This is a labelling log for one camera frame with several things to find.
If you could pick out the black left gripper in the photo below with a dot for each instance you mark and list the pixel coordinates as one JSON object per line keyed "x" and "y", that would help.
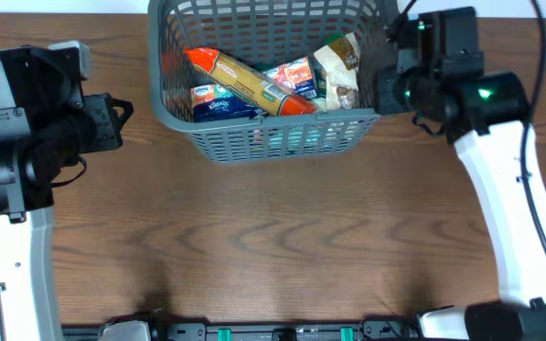
{"x": 108, "y": 117}

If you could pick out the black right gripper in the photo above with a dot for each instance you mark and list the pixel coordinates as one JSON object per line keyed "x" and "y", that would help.
{"x": 384, "y": 101}

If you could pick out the brown snack packet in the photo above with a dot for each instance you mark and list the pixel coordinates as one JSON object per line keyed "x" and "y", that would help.
{"x": 340, "y": 61}

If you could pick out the blue Kleenex tissue multipack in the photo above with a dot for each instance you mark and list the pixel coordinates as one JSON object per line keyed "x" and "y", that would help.
{"x": 214, "y": 102}

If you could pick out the orange quick cook spaghetti pack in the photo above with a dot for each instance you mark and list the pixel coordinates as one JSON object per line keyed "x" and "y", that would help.
{"x": 247, "y": 84}

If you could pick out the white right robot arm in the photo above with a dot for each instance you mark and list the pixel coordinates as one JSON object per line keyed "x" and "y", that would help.
{"x": 485, "y": 118}

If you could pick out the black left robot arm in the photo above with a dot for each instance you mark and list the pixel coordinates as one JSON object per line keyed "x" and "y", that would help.
{"x": 47, "y": 123}

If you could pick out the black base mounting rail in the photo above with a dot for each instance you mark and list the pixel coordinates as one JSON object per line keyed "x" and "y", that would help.
{"x": 164, "y": 326}

